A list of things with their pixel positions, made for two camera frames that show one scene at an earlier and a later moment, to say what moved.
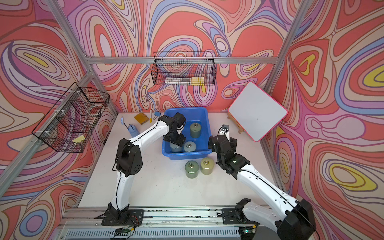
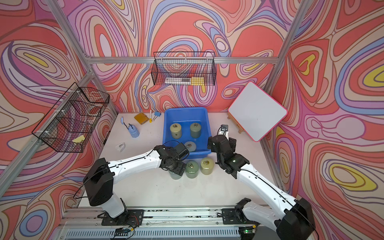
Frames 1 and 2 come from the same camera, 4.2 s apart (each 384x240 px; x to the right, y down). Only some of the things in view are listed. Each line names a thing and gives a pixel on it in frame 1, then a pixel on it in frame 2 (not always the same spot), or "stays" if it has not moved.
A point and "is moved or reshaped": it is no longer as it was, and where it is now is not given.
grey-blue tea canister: x=189 y=146 stays
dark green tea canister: x=191 y=169 stays
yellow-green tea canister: x=207 y=165 stays
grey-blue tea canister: x=175 y=147 is moved or reshaped
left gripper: x=180 y=141 → x=181 y=169
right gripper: x=211 y=145 stays
